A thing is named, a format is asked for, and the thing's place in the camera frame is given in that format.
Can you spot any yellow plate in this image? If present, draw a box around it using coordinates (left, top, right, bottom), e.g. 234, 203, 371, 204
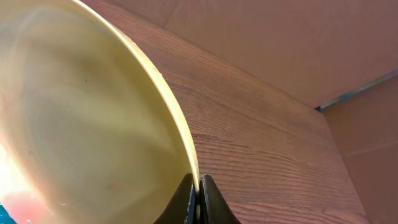
1, 0, 198, 223

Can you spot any teal plastic tray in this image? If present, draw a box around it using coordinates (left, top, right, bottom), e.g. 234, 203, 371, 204
0, 205, 17, 224

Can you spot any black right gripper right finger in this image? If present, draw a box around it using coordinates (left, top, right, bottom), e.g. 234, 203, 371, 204
200, 174, 241, 224

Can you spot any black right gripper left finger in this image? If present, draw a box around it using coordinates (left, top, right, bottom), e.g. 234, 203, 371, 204
154, 174, 197, 224

